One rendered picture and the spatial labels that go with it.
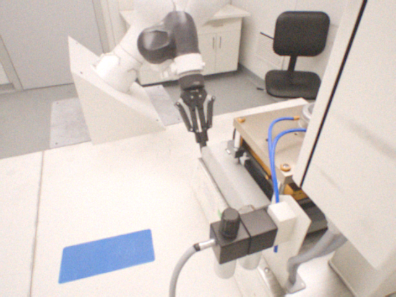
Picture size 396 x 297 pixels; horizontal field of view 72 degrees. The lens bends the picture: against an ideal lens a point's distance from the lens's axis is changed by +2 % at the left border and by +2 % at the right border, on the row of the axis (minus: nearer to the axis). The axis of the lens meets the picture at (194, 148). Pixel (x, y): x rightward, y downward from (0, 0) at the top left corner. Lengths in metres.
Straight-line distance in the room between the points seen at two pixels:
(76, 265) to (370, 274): 0.62
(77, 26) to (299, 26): 2.28
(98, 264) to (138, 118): 0.56
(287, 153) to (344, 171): 0.19
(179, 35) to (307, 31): 1.72
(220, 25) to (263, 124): 2.74
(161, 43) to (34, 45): 2.82
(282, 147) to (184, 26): 0.48
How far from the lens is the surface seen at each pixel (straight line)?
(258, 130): 0.52
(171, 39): 0.82
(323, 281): 0.56
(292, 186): 0.50
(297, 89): 2.23
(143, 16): 1.08
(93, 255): 0.79
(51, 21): 3.47
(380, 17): 0.26
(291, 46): 2.42
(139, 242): 0.78
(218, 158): 0.62
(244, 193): 0.54
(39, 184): 1.04
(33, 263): 0.84
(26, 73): 3.67
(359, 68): 0.27
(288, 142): 0.50
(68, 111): 1.41
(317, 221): 0.58
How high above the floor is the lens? 1.39
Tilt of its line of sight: 38 degrees down
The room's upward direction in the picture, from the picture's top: straight up
